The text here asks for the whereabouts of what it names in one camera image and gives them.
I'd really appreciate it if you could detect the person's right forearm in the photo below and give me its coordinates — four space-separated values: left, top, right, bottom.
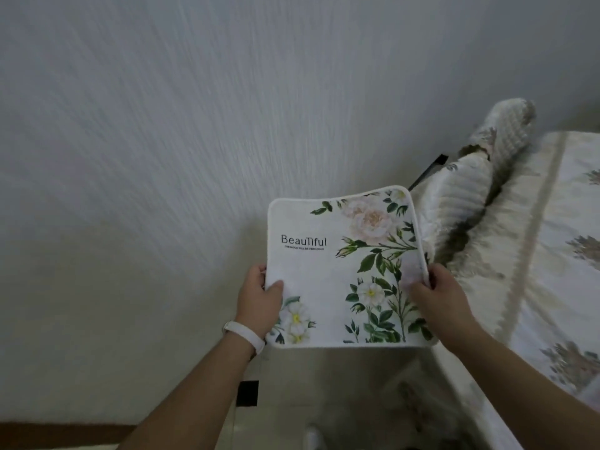
440 322 600 450

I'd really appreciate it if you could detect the cream floral bedspread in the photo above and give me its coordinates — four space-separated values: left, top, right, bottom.
412 131 600 418

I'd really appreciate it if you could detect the person's left hand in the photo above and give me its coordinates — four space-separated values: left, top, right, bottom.
234 263 285 340

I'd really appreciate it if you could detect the person's right hand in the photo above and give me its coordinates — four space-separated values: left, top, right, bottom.
410 263 477 353

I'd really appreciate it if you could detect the person's left forearm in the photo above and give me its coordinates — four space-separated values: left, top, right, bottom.
115 330 257 450

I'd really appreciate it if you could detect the white wristband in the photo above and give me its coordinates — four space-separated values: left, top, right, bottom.
222 320 266 356

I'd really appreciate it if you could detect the cream quilted pillow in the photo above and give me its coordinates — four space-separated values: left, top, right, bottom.
418 98 536 258

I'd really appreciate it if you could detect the white floral printed mat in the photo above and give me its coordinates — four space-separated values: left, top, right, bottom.
263 185 438 347

